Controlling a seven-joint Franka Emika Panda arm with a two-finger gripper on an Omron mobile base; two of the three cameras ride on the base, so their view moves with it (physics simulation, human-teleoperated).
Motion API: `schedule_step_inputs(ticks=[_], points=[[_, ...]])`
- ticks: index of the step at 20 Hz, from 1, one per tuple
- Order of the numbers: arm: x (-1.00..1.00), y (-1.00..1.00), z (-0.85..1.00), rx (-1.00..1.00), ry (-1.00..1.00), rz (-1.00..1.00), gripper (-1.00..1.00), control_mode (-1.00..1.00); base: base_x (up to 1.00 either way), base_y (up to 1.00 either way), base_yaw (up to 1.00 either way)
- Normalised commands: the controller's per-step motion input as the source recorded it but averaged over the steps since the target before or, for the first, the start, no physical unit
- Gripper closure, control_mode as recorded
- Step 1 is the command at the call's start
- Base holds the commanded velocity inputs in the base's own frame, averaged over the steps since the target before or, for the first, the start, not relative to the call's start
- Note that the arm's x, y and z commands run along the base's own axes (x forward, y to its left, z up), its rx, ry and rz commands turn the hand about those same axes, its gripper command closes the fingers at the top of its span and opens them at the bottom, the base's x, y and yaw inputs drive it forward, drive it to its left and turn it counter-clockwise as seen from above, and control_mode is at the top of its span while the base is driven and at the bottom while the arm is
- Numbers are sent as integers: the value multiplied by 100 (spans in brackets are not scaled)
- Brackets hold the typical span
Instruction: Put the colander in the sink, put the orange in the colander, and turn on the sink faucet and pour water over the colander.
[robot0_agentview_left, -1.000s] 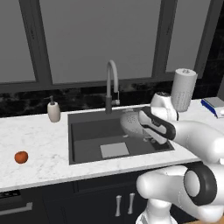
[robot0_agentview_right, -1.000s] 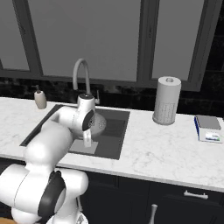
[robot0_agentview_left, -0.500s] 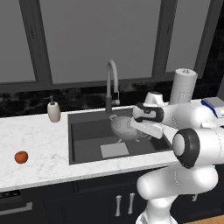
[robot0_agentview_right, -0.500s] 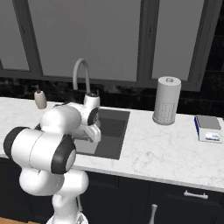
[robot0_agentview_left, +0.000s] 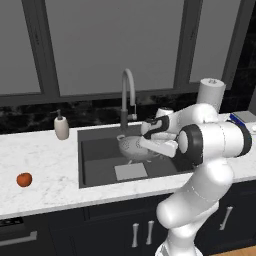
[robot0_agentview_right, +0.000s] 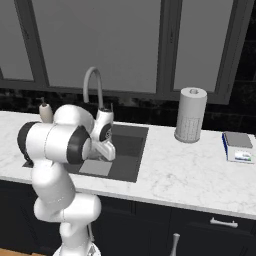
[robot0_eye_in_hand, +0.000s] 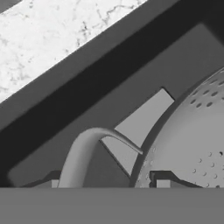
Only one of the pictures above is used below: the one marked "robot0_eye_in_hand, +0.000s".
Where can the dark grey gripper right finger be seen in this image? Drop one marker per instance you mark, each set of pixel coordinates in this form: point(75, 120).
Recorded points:
point(163, 175)

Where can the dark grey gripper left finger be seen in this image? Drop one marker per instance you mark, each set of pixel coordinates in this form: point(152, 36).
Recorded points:
point(52, 176)

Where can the grey curved sink faucet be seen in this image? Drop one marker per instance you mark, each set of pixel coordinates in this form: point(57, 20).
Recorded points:
point(76, 154)

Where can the silver perforated colander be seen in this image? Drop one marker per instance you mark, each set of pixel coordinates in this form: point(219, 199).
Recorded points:
point(186, 137)

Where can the dark grey sink basin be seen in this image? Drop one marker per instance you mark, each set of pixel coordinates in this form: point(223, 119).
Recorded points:
point(96, 96)

